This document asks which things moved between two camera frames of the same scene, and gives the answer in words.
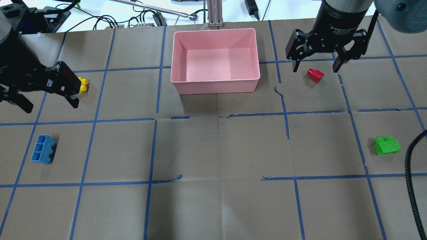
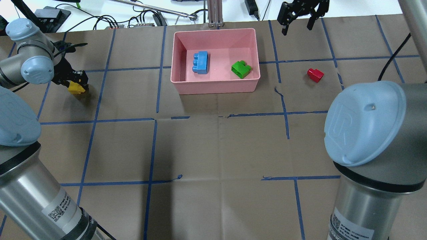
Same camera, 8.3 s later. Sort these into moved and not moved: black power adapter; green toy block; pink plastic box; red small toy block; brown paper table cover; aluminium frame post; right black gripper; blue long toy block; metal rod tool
Moved: blue long toy block; right black gripper; green toy block
Not moved: pink plastic box; brown paper table cover; black power adapter; aluminium frame post; metal rod tool; red small toy block
